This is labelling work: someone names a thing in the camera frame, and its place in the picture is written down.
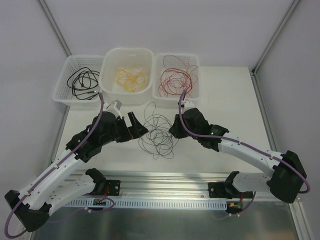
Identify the black thin wire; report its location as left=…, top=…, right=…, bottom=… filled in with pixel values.
left=137, top=101, right=180, bottom=161

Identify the red thin wire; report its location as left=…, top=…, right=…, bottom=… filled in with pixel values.
left=157, top=54, right=200, bottom=99

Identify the yellow thin wire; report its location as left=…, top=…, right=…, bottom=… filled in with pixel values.
left=114, top=62, right=151, bottom=93

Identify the thick black usb cable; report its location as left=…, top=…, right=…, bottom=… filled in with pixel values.
left=66, top=66, right=101, bottom=91

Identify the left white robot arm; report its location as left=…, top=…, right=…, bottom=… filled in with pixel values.
left=4, top=111, right=148, bottom=232

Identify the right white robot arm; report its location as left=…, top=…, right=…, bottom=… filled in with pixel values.
left=169, top=108, right=307, bottom=204

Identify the right white perforated basket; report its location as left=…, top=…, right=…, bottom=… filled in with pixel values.
left=152, top=52, right=202, bottom=108

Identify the white perforated basket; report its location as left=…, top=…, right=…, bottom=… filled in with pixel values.
left=52, top=54, right=104, bottom=108
left=152, top=52, right=202, bottom=108

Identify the left white perforated basket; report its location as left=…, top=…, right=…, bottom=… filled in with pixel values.
left=52, top=54, right=104, bottom=108

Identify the middle white plastic tub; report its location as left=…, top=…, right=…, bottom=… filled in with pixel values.
left=98, top=47, right=155, bottom=105

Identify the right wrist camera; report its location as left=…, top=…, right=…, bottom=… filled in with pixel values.
left=181, top=99, right=196, bottom=113

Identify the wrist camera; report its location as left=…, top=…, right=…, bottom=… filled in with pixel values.
left=181, top=99, right=196, bottom=113
left=103, top=100, right=123, bottom=119

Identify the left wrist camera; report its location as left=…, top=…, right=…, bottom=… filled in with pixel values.
left=103, top=100, right=123, bottom=119

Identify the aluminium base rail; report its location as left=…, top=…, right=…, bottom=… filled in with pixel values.
left=100, top=170, right=228, bottom=200

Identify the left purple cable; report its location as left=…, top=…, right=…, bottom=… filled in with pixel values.
left=4, top=92, right=116, bottom=238

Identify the purple cable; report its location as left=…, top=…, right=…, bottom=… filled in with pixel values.
left=4, top=92, right=116, bottom=238
left=177, top=89, right=312, bottom=218

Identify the white slotted cable duct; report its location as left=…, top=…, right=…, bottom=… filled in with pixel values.
left=66, top=197, right=227, bottom=211

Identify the left aluminium frame post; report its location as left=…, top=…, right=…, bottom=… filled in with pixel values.
left=36, top=0, right=72, bottom=57

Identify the aluminium frame post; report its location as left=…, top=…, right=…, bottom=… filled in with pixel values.
left=36, top=0, right=72, bottom=57
left=251, top=0, right=301, bottom=76

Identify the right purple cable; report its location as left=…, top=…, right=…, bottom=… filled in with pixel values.
left=177, top=89, right=312, bottom=218

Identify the right aluminium frame post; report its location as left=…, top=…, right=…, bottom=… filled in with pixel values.
left=251, top=0, right=301, bottom=76

